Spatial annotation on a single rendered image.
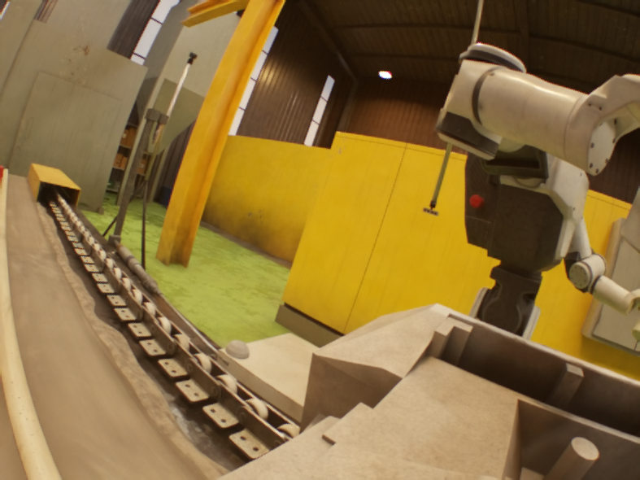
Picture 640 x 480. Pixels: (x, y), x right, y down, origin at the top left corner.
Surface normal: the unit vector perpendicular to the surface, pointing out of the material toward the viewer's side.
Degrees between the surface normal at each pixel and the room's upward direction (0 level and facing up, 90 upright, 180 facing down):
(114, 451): 0
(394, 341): 30
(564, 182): 92
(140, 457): 0
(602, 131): 108
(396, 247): 90
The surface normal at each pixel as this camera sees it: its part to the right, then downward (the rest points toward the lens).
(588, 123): -0.92, 0.04
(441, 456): 0.22, -0.95
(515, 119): -0.83, 0.47
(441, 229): -0.54, -0.12
